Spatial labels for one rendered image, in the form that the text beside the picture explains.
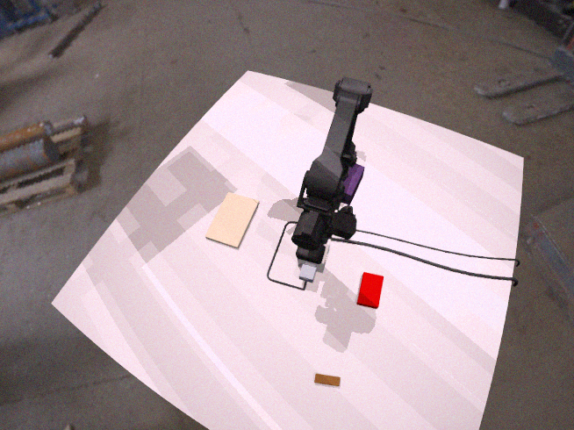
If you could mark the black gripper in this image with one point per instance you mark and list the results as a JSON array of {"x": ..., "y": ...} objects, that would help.
[{"x": 315, "y": 256}]

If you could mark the small brown rectangular block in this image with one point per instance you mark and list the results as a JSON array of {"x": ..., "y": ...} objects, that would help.
[{"x": 331, "y": 380}]

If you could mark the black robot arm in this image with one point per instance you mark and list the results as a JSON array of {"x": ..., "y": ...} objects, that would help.
[{"x": 323, "y": 182}]

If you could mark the black cable with white plug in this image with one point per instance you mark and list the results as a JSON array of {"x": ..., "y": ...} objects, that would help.
[{"x": 308, "y": 270}]

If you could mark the red rectangular block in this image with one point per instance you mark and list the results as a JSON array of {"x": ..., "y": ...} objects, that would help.
[{"x": 370, "y": 290}]

